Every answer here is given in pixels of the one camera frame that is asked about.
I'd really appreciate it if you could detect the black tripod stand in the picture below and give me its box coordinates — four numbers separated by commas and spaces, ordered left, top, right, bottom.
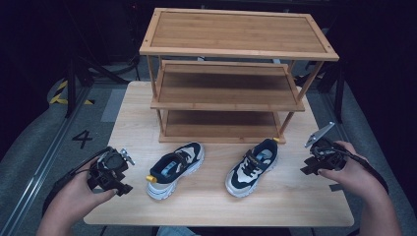
63, 53, 130, 119

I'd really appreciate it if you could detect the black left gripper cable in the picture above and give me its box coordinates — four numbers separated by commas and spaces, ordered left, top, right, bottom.
41, 147, 113, 214

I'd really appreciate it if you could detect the metal floor rail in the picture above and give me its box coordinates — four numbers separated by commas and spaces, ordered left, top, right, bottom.
0, 87, 93, 236

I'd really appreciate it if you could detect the navy and beige sneaker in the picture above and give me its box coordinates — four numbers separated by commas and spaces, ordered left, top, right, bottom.
224, 138, 279, 199
146, 141, 206, 201

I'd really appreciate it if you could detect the wooden three-tier shoe rack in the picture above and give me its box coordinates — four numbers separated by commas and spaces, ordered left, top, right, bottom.
139, 7, 340, 145

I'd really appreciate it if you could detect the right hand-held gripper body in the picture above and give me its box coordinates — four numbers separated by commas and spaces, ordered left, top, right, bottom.
304, 121, 348, 172

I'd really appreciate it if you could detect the person's right hand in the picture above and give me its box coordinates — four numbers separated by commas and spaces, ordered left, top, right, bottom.
317, 141, 386, 205

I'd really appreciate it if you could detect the black metal stand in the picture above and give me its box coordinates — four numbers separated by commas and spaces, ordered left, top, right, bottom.
326, 60, 346, 125

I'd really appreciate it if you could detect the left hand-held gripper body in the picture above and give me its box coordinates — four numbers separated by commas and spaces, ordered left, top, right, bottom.
87, 147, 136, 191

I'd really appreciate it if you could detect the person's left hand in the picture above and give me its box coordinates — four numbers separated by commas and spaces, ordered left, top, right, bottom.
53, 159, 119, 228

